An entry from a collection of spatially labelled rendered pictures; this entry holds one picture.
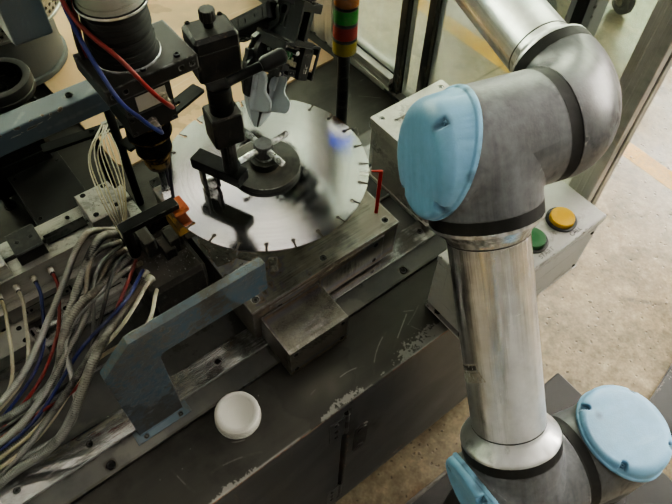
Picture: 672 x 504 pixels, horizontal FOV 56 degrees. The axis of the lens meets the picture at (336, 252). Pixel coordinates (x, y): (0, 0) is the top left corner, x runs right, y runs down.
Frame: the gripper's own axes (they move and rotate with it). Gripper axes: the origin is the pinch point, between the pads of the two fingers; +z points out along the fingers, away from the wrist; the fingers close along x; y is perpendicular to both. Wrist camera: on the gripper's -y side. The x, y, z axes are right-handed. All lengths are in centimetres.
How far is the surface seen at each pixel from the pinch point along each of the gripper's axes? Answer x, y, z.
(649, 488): 29, 71, 29
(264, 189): -3.7, 10.5, 7.8
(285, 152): 2.2, 6.6, 3.3
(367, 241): 12.8, 19.9, 13.6
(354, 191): 7.1, 18.7, 4.7
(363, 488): 48, 17, 93
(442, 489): 62, 31, 87
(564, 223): 32, 41, 1
